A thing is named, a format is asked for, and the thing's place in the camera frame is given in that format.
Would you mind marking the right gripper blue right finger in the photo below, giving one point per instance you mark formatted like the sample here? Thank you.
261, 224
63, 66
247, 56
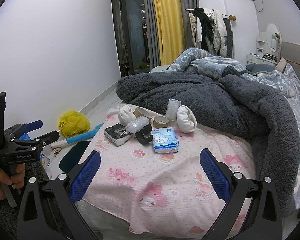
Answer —
215, 175

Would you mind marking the dark balcony door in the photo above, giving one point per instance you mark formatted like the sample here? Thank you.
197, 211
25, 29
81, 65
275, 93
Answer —
130, 28

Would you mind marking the pink cartoon bed sheet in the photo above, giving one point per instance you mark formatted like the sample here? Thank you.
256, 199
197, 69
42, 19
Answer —
138, 193

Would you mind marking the black white tissue pack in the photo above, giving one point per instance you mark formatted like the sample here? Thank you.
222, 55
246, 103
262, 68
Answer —
117, 134

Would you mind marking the yellow plastic bag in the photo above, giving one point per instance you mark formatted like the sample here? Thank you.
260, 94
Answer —
73, 123

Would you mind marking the white dressing table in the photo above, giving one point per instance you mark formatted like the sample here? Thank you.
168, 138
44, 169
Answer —
256, 59

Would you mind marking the blue snack bag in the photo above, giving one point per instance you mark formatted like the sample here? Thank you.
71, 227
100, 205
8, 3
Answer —
24, 136

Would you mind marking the person's left hand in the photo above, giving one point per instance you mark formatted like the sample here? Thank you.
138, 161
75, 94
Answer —
17, 180

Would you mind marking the white sock ball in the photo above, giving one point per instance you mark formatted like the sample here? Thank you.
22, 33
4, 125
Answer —
126, 115
186, 120

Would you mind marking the dark teal trash bin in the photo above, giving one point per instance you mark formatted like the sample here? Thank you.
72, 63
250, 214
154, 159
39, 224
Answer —
73, 156

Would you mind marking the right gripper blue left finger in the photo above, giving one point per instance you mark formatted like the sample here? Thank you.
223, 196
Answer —
82, 175

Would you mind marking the hanging clothes on rack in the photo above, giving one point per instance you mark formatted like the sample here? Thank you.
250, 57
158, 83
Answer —
211, 30

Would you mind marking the blue tissue pack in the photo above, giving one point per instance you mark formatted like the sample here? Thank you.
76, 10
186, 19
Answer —
165, 140

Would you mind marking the grey upholstered headboard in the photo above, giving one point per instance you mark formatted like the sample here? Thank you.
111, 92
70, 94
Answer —
291, 53

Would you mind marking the dark grey fleece blanket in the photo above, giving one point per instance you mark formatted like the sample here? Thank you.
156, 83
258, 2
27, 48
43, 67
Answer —
250, 110

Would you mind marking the small wooden floor trinket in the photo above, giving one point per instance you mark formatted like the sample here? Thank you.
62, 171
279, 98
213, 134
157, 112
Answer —
56, 151

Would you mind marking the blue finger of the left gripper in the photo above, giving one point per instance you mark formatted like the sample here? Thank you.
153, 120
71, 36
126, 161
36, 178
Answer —
48, 138
32, 126

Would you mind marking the blue plush slingshot toy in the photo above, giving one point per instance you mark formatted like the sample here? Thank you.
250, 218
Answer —
64, 143

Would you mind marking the yellow curtain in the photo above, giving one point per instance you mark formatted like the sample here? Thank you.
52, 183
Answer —
170, 29

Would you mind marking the grey curtain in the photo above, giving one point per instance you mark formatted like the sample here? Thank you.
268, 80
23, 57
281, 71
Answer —
152, 34

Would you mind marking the light blue patterned blanket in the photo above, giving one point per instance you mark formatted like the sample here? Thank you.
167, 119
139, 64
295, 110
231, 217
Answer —
199, 61

